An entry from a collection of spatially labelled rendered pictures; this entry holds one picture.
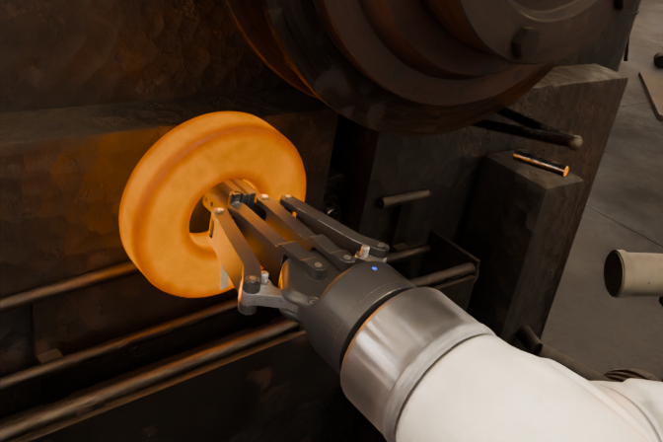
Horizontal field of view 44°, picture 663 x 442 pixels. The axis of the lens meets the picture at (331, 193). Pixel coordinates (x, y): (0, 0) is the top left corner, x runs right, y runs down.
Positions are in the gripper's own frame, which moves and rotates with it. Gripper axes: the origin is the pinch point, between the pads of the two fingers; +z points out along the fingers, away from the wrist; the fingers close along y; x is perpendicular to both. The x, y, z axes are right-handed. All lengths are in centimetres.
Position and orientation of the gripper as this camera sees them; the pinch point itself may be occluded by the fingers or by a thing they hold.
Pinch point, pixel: (221, 189)
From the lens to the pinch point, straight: 66.5
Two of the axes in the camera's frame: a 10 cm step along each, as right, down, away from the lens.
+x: 2.0, -8.7, -4.5
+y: 7.7, -1.5, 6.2
